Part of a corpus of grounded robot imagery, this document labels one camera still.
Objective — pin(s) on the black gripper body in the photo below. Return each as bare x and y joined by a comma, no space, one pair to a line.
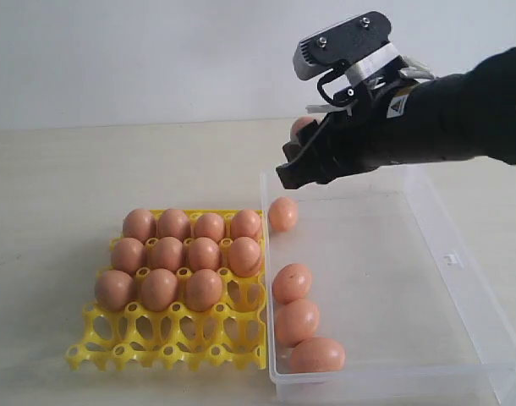
399,129

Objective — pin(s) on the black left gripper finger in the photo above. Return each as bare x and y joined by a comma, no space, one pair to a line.
310,142

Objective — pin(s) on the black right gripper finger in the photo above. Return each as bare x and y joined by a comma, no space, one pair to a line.
306,170

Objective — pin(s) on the brown egg five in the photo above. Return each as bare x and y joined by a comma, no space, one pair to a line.
299,124

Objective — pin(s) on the brown egg four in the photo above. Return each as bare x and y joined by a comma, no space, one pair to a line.
246,223

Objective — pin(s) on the brown egg three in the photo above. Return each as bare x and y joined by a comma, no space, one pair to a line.
210,225

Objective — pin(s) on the brown egg sixteen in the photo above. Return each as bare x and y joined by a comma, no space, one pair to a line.
244,257

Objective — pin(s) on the brown egg eleven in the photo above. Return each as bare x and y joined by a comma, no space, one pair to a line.
204,253

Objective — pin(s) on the brown egg two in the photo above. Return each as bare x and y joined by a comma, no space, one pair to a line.
173,223

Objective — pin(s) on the brown egg fourteen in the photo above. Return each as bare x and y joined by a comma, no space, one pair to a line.
168,253

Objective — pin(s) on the brown egg ten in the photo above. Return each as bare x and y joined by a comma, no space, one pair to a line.
203,290

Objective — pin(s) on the brown egg one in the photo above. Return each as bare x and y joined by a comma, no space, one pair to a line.
139,224

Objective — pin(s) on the brown egg nine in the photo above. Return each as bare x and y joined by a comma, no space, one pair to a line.
159,289

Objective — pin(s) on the brown egg eight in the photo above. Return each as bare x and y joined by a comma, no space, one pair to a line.
128,255

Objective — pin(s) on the brown egg seven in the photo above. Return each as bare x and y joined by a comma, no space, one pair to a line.
115,289

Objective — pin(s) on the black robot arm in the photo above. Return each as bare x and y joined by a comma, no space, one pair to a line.
454,118

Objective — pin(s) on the brown egg six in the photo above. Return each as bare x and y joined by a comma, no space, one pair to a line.
283,214

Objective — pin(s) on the brown egg twelve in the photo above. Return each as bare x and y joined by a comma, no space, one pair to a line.
292,282

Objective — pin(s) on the clear plastic container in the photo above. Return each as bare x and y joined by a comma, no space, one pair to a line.
410,325

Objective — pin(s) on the small white plastic clip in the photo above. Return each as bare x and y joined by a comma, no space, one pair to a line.
451,259

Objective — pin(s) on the brown egg thirteen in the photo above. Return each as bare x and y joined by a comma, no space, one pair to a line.
296,321

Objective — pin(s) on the yellow plastic egg tray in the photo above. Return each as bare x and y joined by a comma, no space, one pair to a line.
231,331

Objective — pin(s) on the brown egg fifteen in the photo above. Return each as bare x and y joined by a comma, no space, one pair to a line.
317,354

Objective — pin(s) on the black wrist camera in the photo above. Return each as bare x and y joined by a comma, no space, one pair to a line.
345,43

